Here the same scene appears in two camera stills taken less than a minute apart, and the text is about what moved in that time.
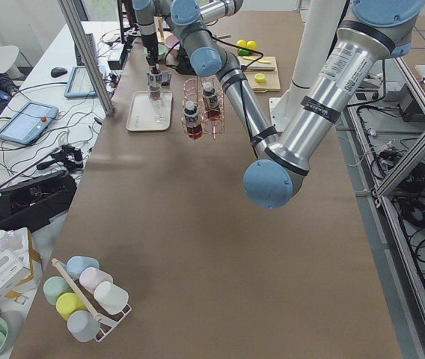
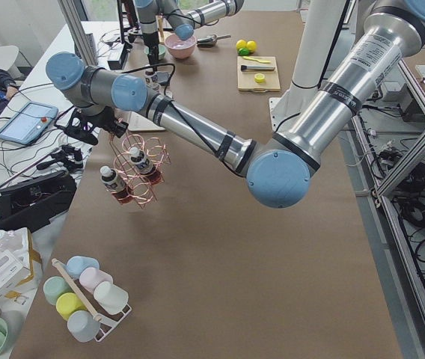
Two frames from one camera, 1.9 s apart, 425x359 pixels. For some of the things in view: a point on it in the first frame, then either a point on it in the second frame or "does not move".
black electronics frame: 28,206 does not move
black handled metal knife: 245,67 does not move
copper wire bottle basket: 203,110 -> 138,165
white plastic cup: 111,297 does not move
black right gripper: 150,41 does not move
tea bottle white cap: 212,102 -> 140,159
